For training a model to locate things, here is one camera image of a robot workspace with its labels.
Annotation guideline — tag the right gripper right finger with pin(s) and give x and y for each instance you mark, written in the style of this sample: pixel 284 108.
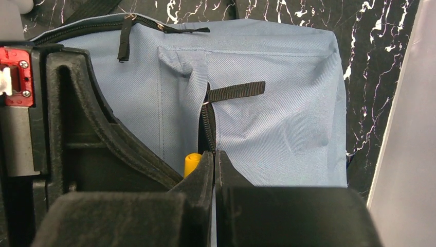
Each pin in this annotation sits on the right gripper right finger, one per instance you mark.
pixel 247 215

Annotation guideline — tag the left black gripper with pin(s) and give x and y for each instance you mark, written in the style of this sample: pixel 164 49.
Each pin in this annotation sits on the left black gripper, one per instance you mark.
pixel 89 148

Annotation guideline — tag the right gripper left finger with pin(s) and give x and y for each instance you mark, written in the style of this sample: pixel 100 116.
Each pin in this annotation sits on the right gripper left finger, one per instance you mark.
pixel 179 217

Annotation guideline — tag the white yellow marker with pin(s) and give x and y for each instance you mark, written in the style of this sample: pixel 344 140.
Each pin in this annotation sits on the white yellow marker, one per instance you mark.
pixel 191 162

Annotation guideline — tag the blue student backpack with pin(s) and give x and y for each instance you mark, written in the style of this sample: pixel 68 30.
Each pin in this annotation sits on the blue student backpack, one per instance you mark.
pixel 270 95

